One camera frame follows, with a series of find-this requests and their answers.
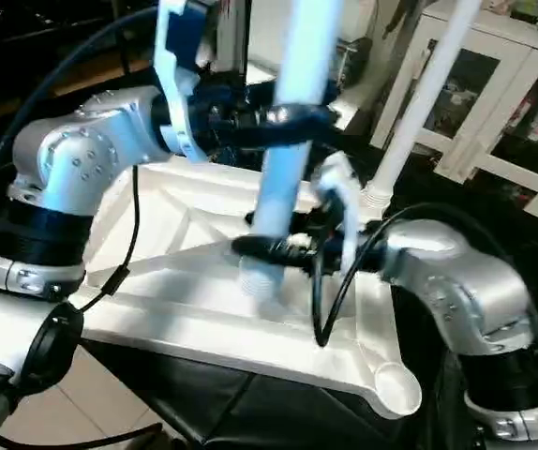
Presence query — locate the white plastic table top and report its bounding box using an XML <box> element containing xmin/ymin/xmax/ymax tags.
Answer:
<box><xmin>63</xmin><ymin>155</ymin><xmax>426</xmax><ymax>420</ymax></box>

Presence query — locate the white plastic table leg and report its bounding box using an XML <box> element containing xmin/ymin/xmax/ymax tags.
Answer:
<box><xmin>361</xmin><ymin>0</ymin><xmax>484</xmax><ymax>212</ymax></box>
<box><xmin>239</xmin><ymin>0</ymin><xmax>345</xmax><ymax>303</ymax></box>

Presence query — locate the black work surface mat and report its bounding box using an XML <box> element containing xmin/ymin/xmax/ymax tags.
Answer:
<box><xmin>0</xmin><ymin>28</ymin><xmax>538</xmax><ymax>450</ymax></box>

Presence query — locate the white glass door cabinet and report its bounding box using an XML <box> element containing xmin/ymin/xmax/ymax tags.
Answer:
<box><xmin>367</xmin><ymin>5</ymin><xmax>538</xmax><ymax>221</ymax></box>

